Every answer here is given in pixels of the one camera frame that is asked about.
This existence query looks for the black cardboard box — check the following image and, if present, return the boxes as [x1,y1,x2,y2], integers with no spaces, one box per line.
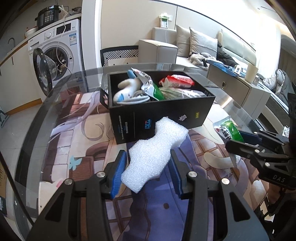
[105,72,215,144]

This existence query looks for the white wall phone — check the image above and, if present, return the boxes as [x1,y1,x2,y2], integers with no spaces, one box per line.
[159,13,172,29]

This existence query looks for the adidas bag of laces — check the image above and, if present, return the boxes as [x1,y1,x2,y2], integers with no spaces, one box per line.
[159,87,207,99]

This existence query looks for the white plush toy blue ear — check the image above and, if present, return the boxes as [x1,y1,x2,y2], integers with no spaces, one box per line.
[113,70,142,104]

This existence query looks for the green white snack packet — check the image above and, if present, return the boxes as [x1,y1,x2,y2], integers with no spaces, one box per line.
[132,68,165,101]

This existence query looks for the grey cushion right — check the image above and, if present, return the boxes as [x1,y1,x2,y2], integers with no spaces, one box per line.
[189,27,218,57]

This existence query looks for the person's right hand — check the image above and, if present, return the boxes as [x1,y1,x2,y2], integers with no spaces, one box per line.
[267,183,285,216]

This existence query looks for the black patterned chair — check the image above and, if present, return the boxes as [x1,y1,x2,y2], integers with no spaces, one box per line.
[100,45,138,67]

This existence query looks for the white cable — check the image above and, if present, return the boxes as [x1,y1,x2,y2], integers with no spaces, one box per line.
[115,90,151,106]

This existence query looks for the white cylinder on cabinet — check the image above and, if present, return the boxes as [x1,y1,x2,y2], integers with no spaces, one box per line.
[245,63,258,83]

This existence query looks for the black jacket on sofa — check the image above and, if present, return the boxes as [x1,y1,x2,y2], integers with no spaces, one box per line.
[216,42,238,67]

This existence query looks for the grey cushion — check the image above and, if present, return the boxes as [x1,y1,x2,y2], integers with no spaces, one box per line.
[176,25,191,57]
[189,27,218,57]

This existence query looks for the beige sofa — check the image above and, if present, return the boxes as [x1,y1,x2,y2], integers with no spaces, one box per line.
[138,25,257,70]

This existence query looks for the grey side cabinet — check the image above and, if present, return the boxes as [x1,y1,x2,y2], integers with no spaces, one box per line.
[207,65,270,119]

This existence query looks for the black pressure cooker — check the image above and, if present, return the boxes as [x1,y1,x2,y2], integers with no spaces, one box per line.
[35,5,61,30]

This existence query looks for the white bowl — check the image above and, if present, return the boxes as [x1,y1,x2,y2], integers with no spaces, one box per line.
[25,27,38,38]

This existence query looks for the red white packet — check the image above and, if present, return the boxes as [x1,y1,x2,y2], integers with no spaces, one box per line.
[159,74,195,88]

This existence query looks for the grey cushion left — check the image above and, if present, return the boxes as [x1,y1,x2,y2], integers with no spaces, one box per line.
[176,25,191,57]

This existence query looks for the white foam block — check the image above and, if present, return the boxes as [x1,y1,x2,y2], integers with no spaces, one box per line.
[121,117,188,193]

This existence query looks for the anime print table mat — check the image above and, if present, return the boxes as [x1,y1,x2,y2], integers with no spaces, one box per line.
[27,89,269,240]

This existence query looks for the white washing machine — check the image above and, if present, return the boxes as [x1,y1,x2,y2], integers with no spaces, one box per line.
[28,19,87,100]

